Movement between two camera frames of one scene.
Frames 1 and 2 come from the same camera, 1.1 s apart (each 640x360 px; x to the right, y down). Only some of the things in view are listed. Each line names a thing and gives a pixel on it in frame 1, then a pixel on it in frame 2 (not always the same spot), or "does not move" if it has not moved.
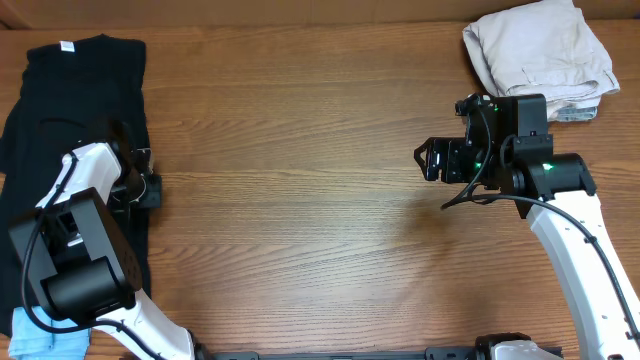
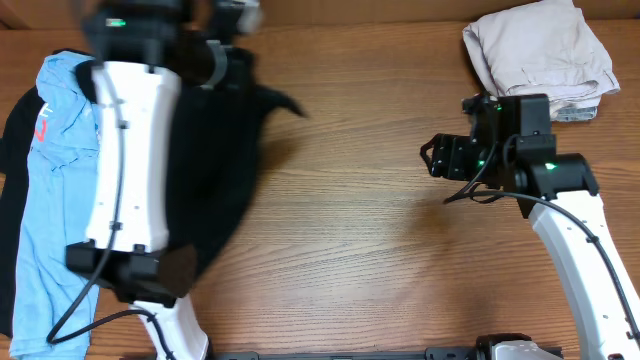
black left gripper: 154,194 -> 248,68
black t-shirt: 69,87 -> 217,140
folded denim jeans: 570,113 does not move
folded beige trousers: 545,48 does not move
